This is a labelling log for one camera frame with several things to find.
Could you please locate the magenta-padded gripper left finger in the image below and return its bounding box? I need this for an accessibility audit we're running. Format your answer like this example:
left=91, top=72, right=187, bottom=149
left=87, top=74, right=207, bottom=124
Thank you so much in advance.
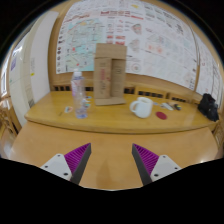
left=40, top=142, right=92, bottom=185

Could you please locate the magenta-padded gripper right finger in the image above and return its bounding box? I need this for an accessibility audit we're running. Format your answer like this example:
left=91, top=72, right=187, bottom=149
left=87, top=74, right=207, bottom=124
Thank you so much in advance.
left=131, top=143, right=183, bottom=186

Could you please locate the clear plastic water bottle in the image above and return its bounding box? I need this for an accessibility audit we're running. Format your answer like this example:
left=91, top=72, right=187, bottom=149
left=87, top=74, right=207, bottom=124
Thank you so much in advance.
left=70, top=68, right=89, bottom=120

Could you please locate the flat round red coaster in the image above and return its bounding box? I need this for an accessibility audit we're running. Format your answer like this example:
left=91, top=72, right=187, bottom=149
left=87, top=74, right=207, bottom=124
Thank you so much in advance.
left=155, top=111, right=168, bottom=121

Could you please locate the white ceramic mug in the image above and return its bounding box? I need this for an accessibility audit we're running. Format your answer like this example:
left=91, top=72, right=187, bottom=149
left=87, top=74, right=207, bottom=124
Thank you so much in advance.
left=129, top=96, right=154, bottom=119

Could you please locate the white card with dots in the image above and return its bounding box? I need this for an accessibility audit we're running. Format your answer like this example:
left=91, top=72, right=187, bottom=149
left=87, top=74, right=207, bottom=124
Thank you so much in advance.
left=160, top=102, right=175, bottom=112

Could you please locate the wooden chair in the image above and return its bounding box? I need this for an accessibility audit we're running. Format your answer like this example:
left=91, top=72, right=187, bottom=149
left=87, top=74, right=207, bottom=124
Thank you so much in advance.
left=213, top=122, right=224, bottom=148
left=0, top=97, right=20, bottom=142

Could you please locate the black bag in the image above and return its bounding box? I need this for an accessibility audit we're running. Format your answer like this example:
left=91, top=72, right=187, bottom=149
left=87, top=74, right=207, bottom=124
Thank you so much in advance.
left=197, top=93, right=221, bottom=123

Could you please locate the brown cardboard box stand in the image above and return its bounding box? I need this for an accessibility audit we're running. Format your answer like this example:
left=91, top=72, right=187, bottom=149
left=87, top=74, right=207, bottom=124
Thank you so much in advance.
left=92, top=42, right=128, bottom=107

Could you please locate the paper posters group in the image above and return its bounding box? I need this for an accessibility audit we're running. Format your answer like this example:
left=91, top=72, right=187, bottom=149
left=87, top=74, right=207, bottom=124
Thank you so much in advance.
left=55, top=0, right=224, bottom=101

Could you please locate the wooden slotted wall rail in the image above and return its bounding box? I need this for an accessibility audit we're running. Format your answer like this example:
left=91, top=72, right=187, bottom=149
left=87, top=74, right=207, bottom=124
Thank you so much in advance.
left=49, top=82, right=205, bottom=104

